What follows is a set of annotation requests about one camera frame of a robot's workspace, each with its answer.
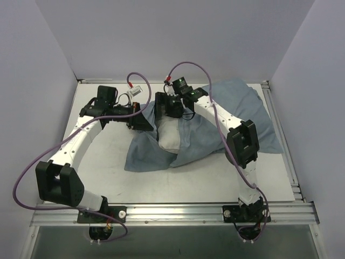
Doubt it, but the white pillow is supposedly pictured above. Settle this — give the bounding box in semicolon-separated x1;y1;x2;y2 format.
157;116;181;154

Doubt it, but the blue pillowcase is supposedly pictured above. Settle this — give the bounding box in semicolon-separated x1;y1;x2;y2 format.
125;79;283;172

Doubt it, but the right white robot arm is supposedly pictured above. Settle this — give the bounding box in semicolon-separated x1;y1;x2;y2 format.
154;77;261;221

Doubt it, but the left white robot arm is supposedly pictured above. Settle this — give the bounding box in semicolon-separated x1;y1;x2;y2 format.
35;85;154;222

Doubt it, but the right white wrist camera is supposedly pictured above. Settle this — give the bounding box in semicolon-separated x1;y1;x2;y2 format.
163;76;177;96

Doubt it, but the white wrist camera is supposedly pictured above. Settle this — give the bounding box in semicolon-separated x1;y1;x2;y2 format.
163;76;177;96
127;86;142;97

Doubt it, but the aluminium back rail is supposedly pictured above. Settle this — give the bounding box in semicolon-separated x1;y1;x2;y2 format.
79;78;113;84

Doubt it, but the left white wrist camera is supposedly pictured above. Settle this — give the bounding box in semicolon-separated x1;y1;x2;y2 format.
127;86;142;97

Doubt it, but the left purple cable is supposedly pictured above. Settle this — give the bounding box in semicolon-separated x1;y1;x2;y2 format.
12;72;152;242

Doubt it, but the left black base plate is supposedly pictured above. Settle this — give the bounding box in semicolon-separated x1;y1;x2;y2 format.
77;206;127;224

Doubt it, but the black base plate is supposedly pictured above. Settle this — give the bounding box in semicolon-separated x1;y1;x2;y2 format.
222;197;267;223
77;206;127;224

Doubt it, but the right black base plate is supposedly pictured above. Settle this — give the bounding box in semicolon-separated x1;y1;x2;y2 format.
222;197;267;223

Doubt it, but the aluminium front rail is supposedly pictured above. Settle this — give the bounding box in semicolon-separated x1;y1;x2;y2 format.
31;201;320;227

